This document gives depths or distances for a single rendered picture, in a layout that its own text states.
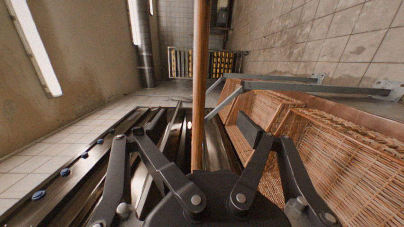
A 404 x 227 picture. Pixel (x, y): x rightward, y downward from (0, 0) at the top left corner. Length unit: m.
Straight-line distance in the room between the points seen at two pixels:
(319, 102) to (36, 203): 1.54
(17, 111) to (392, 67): 2.65
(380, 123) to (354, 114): 0.07
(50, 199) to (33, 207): 0.06
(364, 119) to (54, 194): 1.49
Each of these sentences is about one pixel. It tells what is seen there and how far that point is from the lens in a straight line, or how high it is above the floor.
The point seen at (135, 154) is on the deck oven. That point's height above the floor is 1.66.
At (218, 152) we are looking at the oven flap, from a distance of 1.02.
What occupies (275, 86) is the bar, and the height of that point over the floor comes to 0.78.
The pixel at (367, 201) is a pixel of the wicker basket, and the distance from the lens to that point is 0.76.
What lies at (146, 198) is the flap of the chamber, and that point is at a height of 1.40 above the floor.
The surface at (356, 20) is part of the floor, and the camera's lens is 1.58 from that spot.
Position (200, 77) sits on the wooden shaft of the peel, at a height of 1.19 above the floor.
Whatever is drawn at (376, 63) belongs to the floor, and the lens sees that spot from 1.41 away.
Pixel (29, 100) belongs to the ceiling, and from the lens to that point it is 1.74.
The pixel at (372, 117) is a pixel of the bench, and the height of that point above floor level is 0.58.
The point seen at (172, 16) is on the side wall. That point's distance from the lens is 5.48.
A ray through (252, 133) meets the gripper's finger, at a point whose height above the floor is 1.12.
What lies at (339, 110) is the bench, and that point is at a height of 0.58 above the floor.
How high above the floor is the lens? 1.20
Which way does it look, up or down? 4 degrees down
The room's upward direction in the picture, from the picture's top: 89 degrees counter-clockwise
